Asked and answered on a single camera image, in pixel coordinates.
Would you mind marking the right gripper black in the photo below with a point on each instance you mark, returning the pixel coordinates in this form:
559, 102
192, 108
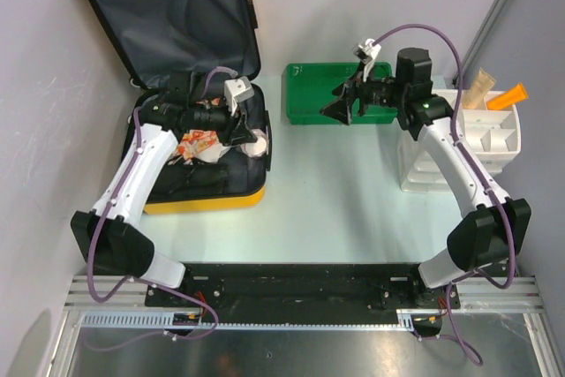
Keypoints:
359, 91

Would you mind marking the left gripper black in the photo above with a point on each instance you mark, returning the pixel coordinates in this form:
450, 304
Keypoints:
237, 130

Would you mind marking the pink round cosmetic jar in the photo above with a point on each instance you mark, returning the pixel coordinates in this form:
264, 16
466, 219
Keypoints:
257, 148

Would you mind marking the green plastic tray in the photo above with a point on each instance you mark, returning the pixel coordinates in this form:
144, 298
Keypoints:
309, 86

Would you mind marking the floral cloth pouch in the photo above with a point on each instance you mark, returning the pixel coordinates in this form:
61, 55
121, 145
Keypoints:
199, 145

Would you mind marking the yellow Pikachu hard-shell suitcase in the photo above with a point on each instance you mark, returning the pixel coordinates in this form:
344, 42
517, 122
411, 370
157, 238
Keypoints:
154, 38

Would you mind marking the beige cosmetic tube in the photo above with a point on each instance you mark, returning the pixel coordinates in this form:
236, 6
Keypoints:
480, 87

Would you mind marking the white plastic drawer organizer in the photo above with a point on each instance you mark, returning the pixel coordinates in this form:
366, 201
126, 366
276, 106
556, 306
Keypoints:
493, 135

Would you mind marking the orange cosmetic tube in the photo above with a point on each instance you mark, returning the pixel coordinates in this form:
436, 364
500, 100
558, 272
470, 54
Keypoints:
509, 98

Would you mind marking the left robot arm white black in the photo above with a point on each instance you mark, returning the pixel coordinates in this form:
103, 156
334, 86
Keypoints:
108, 234

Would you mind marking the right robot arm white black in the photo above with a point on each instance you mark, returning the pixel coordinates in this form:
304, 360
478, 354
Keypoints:
493, 226

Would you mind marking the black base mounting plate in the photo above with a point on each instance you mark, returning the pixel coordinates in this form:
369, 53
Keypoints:
381, 286

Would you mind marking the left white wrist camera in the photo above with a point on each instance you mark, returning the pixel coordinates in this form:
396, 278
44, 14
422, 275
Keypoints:
236, 91

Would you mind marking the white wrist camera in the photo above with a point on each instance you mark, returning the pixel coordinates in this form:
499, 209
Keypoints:
236, 91
367, 53

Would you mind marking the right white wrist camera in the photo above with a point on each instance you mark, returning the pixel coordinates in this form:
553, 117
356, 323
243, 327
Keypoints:
367, 53

